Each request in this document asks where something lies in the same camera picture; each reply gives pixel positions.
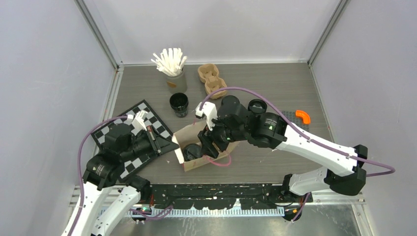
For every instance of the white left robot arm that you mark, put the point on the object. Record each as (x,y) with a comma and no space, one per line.
(102,173)

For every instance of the orange small object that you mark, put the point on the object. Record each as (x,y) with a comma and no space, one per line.
(304,116)

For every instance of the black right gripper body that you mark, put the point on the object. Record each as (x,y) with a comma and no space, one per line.
(222,135)

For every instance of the grey straw holder cup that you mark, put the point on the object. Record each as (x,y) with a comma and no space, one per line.
(177,84)

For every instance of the stack of black cups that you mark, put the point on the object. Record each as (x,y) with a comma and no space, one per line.
(179,104)

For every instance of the brown cardboard cup carrier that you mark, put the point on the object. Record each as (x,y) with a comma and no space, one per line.
(209,75)

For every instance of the paper bag with pink handles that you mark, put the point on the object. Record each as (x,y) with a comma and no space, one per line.
(189,135)

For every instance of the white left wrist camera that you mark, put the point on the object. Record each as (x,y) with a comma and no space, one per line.
(137,121)

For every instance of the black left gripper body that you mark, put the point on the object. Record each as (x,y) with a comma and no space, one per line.
(140,145)

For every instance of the white paper straws bundle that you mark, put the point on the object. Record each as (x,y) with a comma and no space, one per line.
(170,61)

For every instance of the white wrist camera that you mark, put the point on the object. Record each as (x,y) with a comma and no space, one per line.
(207,110)
(137,121)

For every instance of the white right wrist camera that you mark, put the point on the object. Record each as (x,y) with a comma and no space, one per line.
(207,110)

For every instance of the black white chessboard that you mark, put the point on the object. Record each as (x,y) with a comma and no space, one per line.
(131,168)

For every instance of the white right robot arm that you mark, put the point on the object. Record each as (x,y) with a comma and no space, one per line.
(340,169)

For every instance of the grey lego baseplate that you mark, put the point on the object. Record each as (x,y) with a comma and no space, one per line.
(291,116)

